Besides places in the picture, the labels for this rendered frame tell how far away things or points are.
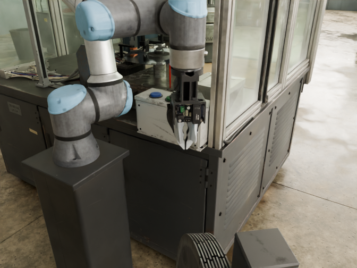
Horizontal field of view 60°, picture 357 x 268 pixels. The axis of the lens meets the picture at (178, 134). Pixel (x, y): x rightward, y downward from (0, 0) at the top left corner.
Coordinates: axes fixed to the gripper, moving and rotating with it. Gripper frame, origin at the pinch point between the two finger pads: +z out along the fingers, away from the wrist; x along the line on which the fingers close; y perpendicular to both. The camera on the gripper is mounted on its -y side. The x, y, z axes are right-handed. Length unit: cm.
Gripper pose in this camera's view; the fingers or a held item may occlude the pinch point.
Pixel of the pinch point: (185, 143)
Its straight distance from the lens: 78.9
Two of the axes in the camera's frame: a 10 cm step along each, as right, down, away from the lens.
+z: 0.0, 8.9, 4.6
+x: 9.9, -0.5, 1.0
